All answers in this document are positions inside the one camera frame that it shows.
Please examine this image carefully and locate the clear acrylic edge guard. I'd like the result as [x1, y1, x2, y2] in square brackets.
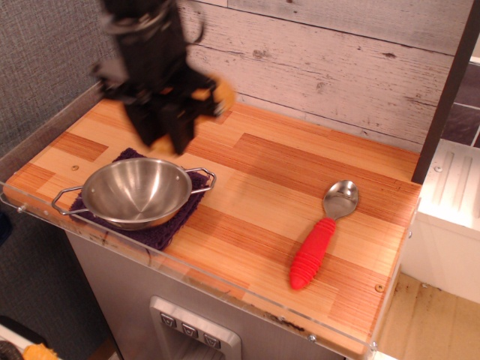
[4, 172, 421, 359]

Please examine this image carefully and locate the purple cloth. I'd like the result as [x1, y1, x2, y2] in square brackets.
[69, 148, 205, 250]

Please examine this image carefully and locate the orange object bottom left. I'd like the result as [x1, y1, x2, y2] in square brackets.
[22, 343, 59, 360]

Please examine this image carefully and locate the dark grey right post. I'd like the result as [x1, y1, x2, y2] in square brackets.
[411, 0, 479, 185]

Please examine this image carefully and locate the yellow plastic chicken leg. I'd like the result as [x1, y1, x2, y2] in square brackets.
[149, 76, 237, 154]

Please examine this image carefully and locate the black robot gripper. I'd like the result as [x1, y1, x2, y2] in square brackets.
[91, 22, 225, 155]

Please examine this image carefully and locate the red handled metal spoon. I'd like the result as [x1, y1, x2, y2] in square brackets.
[289, 180, 359, 290]

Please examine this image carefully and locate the silver dispenser button panel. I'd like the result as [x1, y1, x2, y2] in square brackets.
[149, 295, 242, 359]

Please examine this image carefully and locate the stainless steel kadai bowl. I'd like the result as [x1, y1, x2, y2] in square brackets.
[51, 157, 217, 231]

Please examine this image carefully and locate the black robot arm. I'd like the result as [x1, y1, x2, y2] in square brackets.
[91, 1, 235, 155]

